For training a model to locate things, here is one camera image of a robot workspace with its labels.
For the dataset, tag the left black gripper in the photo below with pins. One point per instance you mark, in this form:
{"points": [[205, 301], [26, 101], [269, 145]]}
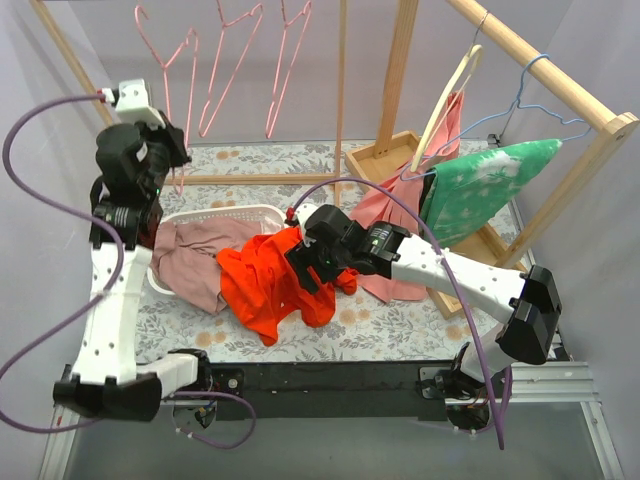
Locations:
{"points": [[173, 145]]}

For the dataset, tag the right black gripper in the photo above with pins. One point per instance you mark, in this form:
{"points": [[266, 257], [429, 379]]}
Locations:
{"points": [[301, 265]]}

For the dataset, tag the orange t shirt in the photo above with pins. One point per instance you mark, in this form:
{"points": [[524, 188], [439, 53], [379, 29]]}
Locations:
{"points": [[262, 289]]}

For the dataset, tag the pink hanger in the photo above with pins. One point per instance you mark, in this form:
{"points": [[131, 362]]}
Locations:
{"points": [[283, 70], [191, 40], [234, 41]]}

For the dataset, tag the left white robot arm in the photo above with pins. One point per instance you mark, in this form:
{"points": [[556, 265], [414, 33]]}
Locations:
{"points": [[105, 381]]}

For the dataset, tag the green tie-dye shirt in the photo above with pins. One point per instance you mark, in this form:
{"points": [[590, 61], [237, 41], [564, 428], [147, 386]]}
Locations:
{"points": [[461, 195]]}

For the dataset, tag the cream wooden hanger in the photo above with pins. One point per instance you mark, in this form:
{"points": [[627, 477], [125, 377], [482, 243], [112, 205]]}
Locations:
{"points": [[457, 85]]}

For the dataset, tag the left wooden clothes rack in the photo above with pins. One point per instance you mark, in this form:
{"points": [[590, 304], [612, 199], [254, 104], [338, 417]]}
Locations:
{"points": [[79, 72]]}

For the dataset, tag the wooden clothes rack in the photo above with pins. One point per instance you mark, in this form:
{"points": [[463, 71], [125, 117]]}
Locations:
{"points": [[378, 160], [79, 72]]}

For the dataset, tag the white laundry basket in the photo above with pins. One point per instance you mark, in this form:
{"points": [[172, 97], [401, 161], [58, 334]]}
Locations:
{"points": [[270, 218]]}

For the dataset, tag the salmon pink garment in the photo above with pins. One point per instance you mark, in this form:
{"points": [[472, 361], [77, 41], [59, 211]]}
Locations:
{"points": [[376, 206]]}

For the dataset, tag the right wooden clothes rack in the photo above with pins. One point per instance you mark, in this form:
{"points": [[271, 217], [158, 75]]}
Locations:
{"points": [[378, 160]]}

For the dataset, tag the floral table mat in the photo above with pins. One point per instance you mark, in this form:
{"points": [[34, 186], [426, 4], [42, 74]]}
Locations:
{"points": [[362, 328]]}

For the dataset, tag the dusty pink garment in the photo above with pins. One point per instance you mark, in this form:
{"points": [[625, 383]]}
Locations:
{"points": [[185, 258]]}

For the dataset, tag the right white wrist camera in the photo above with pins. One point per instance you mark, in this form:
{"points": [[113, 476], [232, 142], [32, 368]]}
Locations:
{"points": [[297, 217]]}

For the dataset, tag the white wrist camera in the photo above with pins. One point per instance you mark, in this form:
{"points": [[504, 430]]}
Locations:
{"points": [[297, 217], [132, 104]]}

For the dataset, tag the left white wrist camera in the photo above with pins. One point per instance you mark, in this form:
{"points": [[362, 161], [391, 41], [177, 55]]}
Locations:
{"points": [[132, 104]]}

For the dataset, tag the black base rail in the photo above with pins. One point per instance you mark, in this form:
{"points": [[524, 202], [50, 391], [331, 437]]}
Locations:
{"points": [[421, 390]]}

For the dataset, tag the blue wire hanger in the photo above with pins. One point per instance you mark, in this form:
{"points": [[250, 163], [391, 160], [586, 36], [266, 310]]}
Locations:
{"points": [[516, 104]]}

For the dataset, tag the aluminium frame rail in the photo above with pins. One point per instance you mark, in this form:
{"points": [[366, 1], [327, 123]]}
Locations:
{"points": [[554, 429]]}

